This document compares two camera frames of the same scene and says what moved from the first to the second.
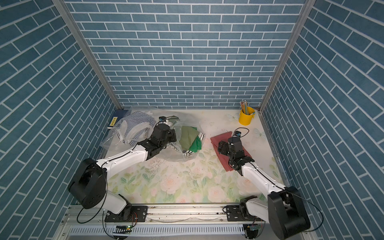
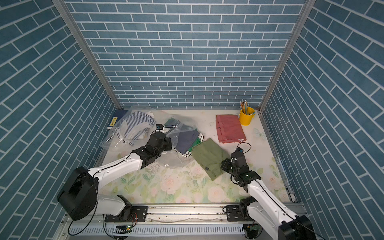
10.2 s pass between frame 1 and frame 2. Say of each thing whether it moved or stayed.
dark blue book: stayed
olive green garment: moved
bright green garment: stayed
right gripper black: moved
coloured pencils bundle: stayed
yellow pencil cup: stayed
